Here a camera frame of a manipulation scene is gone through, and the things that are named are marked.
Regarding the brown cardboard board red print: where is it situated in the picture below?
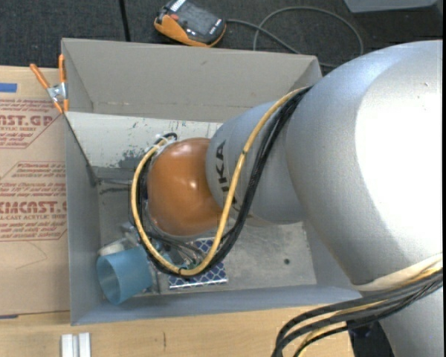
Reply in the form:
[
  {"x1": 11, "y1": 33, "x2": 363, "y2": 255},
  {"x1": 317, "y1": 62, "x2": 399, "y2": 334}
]
[{"x1": 0, "y1": 64, "x2": 71, "y2": 321}]

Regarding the blue plastic cup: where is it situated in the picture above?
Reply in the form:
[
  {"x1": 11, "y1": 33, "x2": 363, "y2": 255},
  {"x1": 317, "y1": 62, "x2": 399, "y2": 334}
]
[{"x1": 95, "y1": 245, "x2": 155, "y2": 306}]

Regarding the blue white patterned flat tile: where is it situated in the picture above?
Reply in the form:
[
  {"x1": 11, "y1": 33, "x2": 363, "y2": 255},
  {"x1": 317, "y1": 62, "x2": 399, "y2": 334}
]
[{"x1": 167, "y1": 237, "x2": 230, "y2": 291}]

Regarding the white round object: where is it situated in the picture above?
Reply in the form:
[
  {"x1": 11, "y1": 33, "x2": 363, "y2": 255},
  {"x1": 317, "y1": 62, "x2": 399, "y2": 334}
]
[{"x1": 97, "y1": 237, "x2": 132, "y2": 257}]

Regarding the grey metal bin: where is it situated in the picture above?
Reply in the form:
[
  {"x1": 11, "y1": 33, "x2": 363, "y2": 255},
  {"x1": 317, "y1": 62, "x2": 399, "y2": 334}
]
[{"x1": 60, "y1": 37, "x2": 363, "y2": 327}]

